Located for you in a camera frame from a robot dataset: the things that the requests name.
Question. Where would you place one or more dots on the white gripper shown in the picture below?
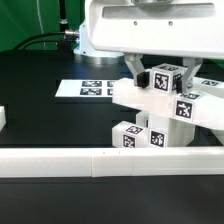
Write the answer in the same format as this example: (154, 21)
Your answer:
(183, 28)

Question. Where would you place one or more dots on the white tagged cube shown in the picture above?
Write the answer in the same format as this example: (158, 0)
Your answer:
(165, 76)

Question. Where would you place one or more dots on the white chair back frame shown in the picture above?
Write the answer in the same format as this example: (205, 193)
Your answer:
(203, 106)

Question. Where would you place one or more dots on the white chair seat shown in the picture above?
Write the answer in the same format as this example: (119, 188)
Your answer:
(166, 132)

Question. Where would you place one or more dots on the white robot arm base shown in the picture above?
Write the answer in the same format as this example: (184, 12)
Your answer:
(84, 52)

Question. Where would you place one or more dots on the white right fence bar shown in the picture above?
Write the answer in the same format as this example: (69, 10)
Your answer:
(217, 136)

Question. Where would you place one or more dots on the white fence bar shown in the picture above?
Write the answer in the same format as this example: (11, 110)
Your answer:
(2, 117)
(217, 136)
(110, 162)

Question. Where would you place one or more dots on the white front fence bar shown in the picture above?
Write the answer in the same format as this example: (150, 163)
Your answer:
(110, 162)

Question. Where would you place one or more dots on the white left fence bar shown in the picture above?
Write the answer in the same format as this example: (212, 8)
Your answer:
(2, 117)

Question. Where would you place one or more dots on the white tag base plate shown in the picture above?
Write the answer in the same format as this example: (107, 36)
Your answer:
(85, 88)

